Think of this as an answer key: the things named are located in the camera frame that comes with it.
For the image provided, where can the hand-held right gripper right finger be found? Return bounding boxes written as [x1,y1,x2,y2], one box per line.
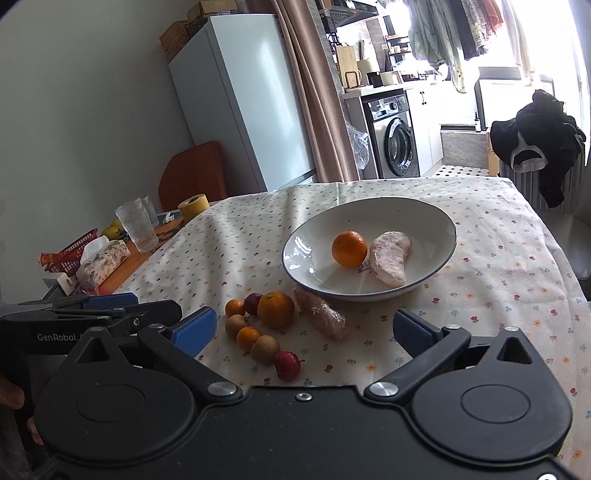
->
[365,308,542,402]

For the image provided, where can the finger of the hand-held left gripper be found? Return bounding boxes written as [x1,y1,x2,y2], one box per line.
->
[18,293,140,311]
[106,300,183,342]

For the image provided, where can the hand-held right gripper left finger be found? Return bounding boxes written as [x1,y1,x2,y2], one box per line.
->
[69,307,242,408]

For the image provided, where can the brown kiwi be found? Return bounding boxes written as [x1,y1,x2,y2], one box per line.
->
[225,314,250,337]
[250,335,281,365]

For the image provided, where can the large round orange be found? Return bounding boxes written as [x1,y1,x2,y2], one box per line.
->
[257,291,295,329]

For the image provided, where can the plastic pomelo piece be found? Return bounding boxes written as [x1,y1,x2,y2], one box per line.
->
[293,286,348,341]

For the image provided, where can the bright red small apple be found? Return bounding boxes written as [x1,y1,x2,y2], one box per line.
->
[274,351,305,381]

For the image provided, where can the white ceramic bowl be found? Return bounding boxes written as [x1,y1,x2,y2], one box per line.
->
[281,198,458,303]

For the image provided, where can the person's left hand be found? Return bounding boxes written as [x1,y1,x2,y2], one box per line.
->
[0,376,44,445]

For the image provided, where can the floral tissue pack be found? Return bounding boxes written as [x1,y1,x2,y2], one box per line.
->
[76,237,131,291]

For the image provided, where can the white plastic box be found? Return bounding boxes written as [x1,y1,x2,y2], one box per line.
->
[44,272,75,296]

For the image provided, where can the red plastic basket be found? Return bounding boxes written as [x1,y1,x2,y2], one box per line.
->
[46,228,99,273]

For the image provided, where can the peeled pomelo piece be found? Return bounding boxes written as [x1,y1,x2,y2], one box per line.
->
[368,231,413,288]

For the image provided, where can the large textured glass cup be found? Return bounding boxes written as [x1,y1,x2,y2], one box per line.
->
[115,198,159,253]

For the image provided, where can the floral tablecloth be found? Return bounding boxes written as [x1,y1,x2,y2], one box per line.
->
[99,175,591,398]

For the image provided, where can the small textured glass cup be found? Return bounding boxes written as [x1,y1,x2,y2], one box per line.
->
[141,195,160,227]

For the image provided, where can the bumpy orange mandarin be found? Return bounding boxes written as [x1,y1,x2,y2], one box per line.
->
[331,231,369,268]

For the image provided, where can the yellow tape roll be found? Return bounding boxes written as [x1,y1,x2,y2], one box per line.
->
[178,194,211,222]

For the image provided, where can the brown wooden chair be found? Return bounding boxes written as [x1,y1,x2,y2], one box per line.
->
[158,141,227,210]

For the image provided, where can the striped chair cover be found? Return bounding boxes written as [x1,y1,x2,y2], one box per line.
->
[496,152,587,213]

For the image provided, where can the clear plastic bag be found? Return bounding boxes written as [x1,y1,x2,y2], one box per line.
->
[348,122,372,171]

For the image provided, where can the cardboard box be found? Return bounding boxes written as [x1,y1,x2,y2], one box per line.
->
[487,131,502,176]

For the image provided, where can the silver washing machine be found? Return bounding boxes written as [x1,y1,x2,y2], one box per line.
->
[362,95,421,180]

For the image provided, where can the white kitchen cabinet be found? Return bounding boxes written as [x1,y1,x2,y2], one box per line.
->
[406,85,444,174]

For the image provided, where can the white refrigerator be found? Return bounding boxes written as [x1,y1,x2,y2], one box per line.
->
[168,14,319,192]

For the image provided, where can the pink curtain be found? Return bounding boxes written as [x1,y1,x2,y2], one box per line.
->
[272,0,361,183]

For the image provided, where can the black clothes pile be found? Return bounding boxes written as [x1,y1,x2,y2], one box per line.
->
[489,89,587,208]

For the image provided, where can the wicker basket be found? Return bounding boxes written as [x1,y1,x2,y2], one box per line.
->
[159,21,190,63]

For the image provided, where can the wooden cutting board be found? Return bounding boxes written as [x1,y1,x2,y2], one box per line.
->
[335,44,361,88]

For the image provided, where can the hanging pale green shirt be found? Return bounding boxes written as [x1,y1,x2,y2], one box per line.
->
[406,0,467,90]

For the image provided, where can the hanging floral garment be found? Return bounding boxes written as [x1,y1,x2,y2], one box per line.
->
[462,0,491,58]

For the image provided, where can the cardboard boxes on refrigerator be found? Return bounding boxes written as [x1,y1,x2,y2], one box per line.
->
[187,0,245,24]

